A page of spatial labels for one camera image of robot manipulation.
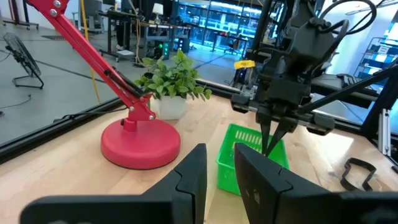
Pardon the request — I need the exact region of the black rolling rack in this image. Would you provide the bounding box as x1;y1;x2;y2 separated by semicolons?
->
2;0;40;31

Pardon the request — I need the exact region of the computer with green lights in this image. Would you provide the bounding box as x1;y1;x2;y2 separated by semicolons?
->
154;40;171;60

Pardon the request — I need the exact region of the metal shelf unit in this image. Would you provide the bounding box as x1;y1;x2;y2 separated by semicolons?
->
354;36;398;80

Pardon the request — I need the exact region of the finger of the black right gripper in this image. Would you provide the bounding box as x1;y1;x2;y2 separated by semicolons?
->
265;118;299;157
256;111;274;156

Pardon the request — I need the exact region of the yellow floor cable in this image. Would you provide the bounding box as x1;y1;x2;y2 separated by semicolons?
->
79;0;101;104

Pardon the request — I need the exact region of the silver aluminium extrusion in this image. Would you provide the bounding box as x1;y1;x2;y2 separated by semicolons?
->
377;108;392;157

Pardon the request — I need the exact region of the thin black floor cable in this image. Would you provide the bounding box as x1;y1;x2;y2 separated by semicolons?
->
0;94;32;110

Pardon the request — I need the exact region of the black floor fan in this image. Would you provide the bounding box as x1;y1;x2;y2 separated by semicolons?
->
2;32;45;90

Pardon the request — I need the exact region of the white table lamp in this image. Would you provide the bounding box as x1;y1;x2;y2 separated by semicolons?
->
151;2;164;25

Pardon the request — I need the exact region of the green plant in white pot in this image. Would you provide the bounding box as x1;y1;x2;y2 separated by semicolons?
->
134;49;213;121

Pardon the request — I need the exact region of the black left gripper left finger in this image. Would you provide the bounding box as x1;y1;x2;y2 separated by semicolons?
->
19;142;208;224

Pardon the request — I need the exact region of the yellow label tag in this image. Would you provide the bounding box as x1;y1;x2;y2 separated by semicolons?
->
233;59;256;70

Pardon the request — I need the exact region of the green plastic bin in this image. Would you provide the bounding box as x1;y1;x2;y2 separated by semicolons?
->
216;123;290;196

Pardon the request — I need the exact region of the red desk lamp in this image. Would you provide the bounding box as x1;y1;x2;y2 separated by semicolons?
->
26;0;182;170

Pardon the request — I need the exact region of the black office desk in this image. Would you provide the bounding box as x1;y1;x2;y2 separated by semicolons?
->
98;11;192;62

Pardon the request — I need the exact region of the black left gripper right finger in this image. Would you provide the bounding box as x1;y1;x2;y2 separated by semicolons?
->
233;142;398;224

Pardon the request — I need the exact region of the black rubber band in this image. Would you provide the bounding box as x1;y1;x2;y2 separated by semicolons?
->
340;157;377;192

